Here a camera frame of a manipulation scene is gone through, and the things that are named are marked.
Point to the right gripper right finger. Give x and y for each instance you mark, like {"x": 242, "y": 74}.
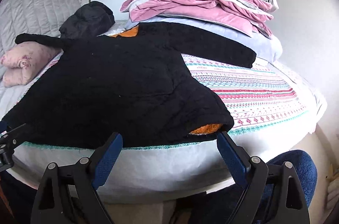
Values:
{"x": 250, "y": 173}

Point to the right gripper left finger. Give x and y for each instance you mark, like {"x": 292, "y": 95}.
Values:
{"x": 68, "y": 194}

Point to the black quilted fleece coat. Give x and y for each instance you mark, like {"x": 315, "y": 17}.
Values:
{"x": 137, "y": 86}

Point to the blue fleece clothed leg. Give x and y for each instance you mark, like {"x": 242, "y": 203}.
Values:
{"x": 290, "y": 186}

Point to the pink floral pillow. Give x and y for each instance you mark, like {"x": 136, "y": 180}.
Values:
{"x": 24, "y": 61}

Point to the patterned striped bed sheet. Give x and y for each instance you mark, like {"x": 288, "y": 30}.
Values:
{"x": 256, "y": 98}

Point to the grey quilted headboard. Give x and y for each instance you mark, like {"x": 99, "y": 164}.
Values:
{"x": 43, "y": 17}

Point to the pale blue folded duvet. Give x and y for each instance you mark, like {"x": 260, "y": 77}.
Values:
{"x": 269, "y": 49}

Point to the dark navy puffer jacket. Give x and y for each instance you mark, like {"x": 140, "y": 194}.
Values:
{"x": 91, "y": 20}

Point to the pink velvet blanket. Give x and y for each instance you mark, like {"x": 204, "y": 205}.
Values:
{"x": 246, "y": 16}

